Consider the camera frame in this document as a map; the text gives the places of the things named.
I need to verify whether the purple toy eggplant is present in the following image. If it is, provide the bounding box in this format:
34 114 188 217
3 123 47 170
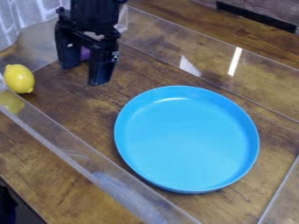
80 47 90 62

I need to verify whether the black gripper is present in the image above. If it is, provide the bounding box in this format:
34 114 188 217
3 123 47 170
55 0 127 86

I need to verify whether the yellow lemon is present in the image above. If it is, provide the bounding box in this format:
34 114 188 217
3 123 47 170
4 64 35 94

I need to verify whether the clear acrylic barrier wall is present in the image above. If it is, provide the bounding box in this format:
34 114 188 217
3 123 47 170
0 3 299 224

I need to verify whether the blue round tray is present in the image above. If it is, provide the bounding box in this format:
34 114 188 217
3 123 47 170
115 86 259 193

